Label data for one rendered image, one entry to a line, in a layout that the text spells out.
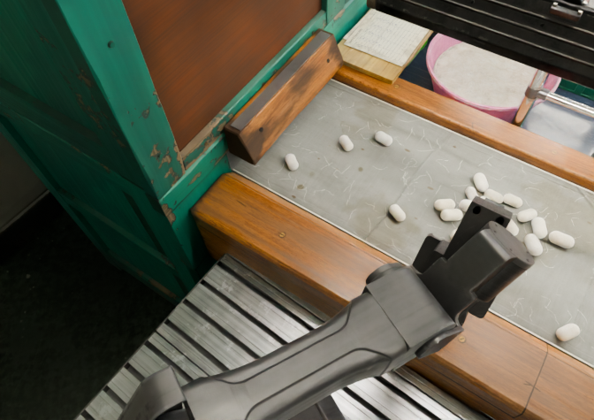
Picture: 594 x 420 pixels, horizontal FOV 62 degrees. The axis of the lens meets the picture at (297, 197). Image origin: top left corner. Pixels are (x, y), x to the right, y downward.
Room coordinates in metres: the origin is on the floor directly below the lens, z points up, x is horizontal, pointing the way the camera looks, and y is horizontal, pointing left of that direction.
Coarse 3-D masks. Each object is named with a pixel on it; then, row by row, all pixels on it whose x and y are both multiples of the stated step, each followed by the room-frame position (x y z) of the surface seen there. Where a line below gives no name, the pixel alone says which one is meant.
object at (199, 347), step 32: (224, 256) 0.41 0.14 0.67; (224, 288) 0.35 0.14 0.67; (256, 288) 0.35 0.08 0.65; (192, 320) 0.29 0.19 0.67; (224, 320) 0.29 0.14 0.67; (256, 320) 0.29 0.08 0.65; (288, 320) 0.28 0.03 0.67; (320, 320) 0.28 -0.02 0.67; (160, 352) 0.25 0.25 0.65; (192, 352) 0.24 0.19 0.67; (224, 352) 0.23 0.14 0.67; (256, 352) 0.23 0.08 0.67; (128, 384) 0.20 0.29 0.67; (352, 384) 0.17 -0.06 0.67; (384, 384) 0.17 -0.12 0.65; (416, 384) 0.16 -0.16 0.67; (96, 416) 0.15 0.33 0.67; (352, 416) 0.12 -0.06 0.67; (384, 416) 0.12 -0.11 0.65; (416, 416) 0.12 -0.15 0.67; (448, 416) 0.11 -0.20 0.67; (480, 416) 0.11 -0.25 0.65
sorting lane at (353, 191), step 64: (320, 128) 0.64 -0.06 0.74; (384, 128) 0.62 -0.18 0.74; (320, 192) 0.49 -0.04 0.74; (384, 192) 0.48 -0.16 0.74; (448, 192) 0.47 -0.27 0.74; (512, 192) 0.46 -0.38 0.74; (576, 192) 0.45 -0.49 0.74; (576, 256) 0.33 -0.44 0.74; (512, 320) 0.23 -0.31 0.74; (576, 320) 0.22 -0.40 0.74
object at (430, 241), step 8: (424, 240) 0.28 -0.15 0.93; (432, 240) 0.27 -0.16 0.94; (440, 240) 0.27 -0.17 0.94; (424, 248) 0.27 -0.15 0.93; (432, 248) 0.27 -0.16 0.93; (416, 256) 0.26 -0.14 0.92; (424, 256) 0.26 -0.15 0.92; (416, 264) 0.26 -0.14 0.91; (424, 264) 0.25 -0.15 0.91; (496, 296) 0.20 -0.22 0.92; (480, 304) 0.20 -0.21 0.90; (488, 304) 0.20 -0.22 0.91; (472, 312) 0.19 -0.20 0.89; (480, 312) 0.19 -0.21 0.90
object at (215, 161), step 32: (352, 0) 0.89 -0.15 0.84; (0, 128) 0.75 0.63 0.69; (32, 128) 0.63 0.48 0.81; (32, 160) 0.73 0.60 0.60; (64, 160) 0.64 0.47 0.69; (224, 160) 0.54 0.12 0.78; (64, 192) 0.72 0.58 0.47; (96, 192) 0.61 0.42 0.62; (128, 192) 0.49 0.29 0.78; (192, 192) 0.48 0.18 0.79; (96, 224) 0.70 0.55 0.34; (128, 224) 0.57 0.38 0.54; (160, 224) 0.45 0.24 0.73; (192, 224) 0.45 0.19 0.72; (128, 256) 0.67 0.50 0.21; (160, 256) 0.52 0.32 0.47; (192, 256) 0.43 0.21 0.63; (160, 288) 0.59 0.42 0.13; (192, 288) 0.46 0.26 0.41
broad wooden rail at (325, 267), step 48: (240, 192) 0.48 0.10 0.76; (240, 240) 0.39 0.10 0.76; (288, 240) 0.38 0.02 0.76; (336, 240) 0.37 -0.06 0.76; (288, 288) 0.33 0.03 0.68; (336, 288) 0.29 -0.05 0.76; (480, 336) 0.20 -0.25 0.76; (528, 336) 0.20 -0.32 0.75; (432, 384) 0.17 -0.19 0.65; (480, 384) 0.14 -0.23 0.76; (528, 384) 0.13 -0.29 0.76; (576, 384) 0.13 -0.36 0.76
